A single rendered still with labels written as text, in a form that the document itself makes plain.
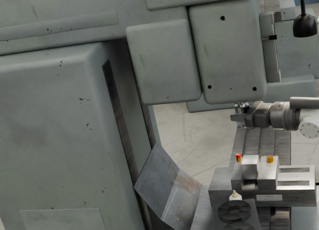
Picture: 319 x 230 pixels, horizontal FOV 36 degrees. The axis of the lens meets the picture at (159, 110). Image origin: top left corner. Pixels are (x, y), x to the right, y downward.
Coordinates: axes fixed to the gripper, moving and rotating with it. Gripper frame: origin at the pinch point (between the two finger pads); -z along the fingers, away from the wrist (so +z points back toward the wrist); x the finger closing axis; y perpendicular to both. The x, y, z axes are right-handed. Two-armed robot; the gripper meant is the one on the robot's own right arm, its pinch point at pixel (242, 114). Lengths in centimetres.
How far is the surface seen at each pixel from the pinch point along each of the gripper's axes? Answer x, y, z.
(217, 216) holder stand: 36.1, 13.0, 5.6
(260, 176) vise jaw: 3.4, 20.7, 4.4
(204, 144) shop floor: -181, 122, -129
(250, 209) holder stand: 32.4, 11.8, 13.8
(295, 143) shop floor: -195, 123, -56
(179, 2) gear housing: 14.7, -41.0, -6.3
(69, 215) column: 40, 20, -49
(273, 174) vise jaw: 1.7, 20.7, 8.3
